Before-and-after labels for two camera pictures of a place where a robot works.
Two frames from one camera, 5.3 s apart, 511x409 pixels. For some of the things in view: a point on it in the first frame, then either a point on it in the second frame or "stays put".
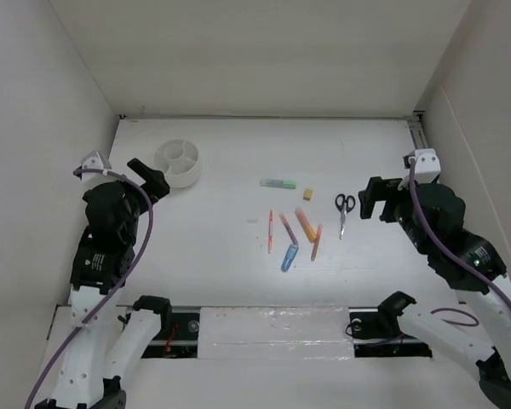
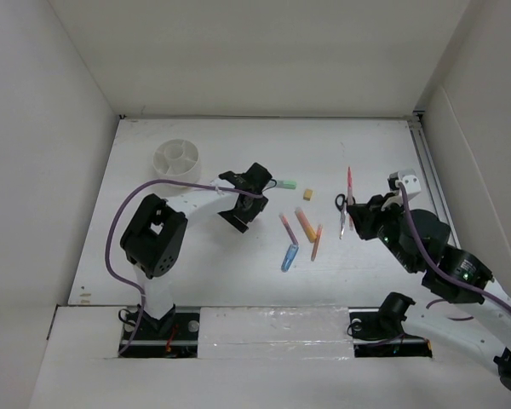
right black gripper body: x=403 y=211 -> x=384 y=224
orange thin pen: x=317 y=243 stays put
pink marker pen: x=286 y=224 stays put
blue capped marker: x=289 y=257 stays put
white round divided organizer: x=179 y=160 stays put
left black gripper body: x=140 y=203 -> x=241 y=216
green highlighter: x=278 y=183 stays put
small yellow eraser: x=307 y=194 stays put
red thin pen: x=271 y=232 -> x=349 y=198
